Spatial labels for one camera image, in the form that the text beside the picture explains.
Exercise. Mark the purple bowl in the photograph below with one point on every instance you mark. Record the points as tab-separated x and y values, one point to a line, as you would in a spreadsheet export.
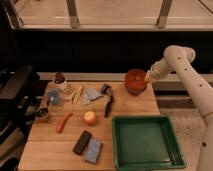
135	91

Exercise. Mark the black handled brush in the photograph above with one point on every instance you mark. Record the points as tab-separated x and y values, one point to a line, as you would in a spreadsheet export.
107	90

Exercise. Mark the black chair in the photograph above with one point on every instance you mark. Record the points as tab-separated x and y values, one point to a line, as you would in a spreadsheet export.
16	95

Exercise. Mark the blue sponge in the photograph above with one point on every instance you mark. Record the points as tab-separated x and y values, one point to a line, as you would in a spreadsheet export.
93	151

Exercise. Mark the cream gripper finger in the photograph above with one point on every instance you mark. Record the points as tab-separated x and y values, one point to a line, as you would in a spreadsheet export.
147	77

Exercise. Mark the blue crumpled cloth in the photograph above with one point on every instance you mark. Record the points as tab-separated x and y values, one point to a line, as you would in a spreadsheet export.
90	94

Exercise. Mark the orange apple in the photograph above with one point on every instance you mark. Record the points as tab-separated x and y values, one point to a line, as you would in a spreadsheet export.
90	118

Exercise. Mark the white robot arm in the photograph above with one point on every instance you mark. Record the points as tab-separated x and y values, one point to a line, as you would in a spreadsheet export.
178	58

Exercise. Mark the black rectangular block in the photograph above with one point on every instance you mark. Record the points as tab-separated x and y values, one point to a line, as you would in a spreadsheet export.
82	142

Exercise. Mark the red bowl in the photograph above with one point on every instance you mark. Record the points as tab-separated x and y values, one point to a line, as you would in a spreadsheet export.
135	78

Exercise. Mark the small dark cup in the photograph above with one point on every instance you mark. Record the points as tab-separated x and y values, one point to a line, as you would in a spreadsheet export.
42	114

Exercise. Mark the blue transparent cup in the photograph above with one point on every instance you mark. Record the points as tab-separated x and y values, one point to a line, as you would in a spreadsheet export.
53	97

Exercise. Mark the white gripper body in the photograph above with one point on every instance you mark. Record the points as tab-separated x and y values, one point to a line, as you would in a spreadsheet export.
156	73

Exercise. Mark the green plastic tray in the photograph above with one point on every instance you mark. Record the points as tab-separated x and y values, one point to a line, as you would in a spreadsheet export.
145	143

